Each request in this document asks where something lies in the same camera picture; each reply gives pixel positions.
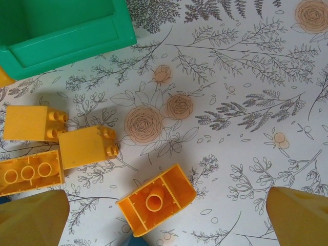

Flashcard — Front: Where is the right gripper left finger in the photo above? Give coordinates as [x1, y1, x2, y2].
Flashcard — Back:
[0, 189, 70, 246]

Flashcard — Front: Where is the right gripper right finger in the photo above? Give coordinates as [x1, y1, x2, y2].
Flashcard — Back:
[266, 186, 328, 246]

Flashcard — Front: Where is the yellow long lego brick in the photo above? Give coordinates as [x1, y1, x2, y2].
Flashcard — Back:
[0, 149, 66, 197]

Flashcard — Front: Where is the yellow square lego brick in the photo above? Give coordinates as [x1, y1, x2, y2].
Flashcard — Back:
[57, 125, 121, 170]
[3, 105, 69, 142]

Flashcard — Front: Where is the yellow curved lego brick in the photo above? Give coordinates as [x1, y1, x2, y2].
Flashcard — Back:
[116, 163, 197, 238]

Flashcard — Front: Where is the floral patterned tablecloth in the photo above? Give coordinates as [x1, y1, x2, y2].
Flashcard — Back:
[0, 0, 328, 246]

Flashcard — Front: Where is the orange plastic bin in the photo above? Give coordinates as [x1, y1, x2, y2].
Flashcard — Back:
[0, 66, 16, 88]

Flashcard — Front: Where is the green plastic bin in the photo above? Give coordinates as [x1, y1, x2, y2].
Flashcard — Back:
[0, 0, 138, 80]

